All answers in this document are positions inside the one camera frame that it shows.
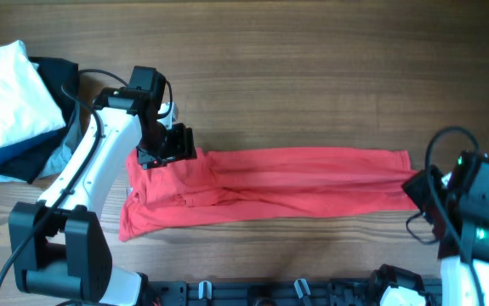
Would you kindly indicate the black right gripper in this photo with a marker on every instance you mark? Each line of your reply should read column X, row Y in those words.
column 419, row 189

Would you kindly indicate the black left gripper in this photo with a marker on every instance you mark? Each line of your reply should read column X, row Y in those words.
column 169, row 150

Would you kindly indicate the red printed t-shirt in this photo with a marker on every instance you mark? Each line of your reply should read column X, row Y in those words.
column 220, row 187

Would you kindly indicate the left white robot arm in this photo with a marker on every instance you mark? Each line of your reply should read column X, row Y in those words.
column 58, row 246

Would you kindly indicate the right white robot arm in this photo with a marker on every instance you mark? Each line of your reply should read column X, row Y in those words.
column 463, row 250

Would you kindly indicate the light grey folded garment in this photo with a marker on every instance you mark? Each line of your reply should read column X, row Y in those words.
column 51, row 156

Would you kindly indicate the black folded garment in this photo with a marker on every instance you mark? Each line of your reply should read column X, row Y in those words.
column 55, row 73

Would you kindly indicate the white folded shirt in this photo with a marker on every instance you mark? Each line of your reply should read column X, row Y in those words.
column 22, row 91

